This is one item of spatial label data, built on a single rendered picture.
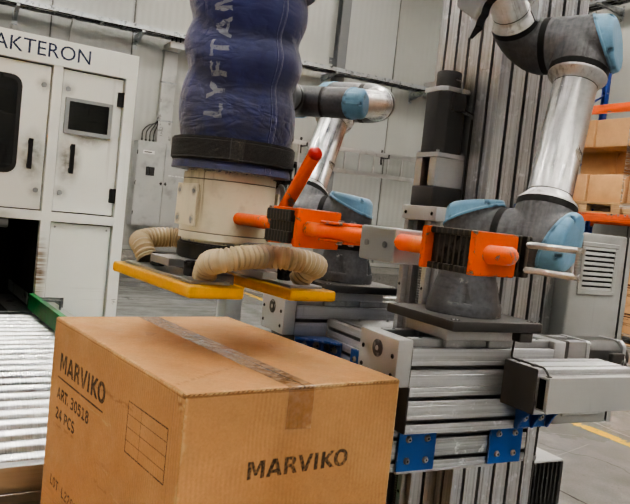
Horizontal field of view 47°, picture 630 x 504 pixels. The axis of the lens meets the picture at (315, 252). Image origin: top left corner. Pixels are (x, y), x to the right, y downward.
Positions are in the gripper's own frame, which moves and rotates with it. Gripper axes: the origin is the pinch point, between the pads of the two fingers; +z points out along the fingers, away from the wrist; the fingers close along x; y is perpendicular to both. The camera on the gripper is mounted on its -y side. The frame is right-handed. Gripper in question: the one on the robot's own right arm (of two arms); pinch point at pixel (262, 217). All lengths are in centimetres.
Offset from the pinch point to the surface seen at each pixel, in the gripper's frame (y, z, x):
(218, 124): 37, -15, -34
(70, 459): 16, 48, -47
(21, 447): -38, 65, -41
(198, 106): 34, -18, -36
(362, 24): -798, -323, 651
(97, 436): 29, 40, -47
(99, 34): -860, -220, 240
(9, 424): -56, 64, -40
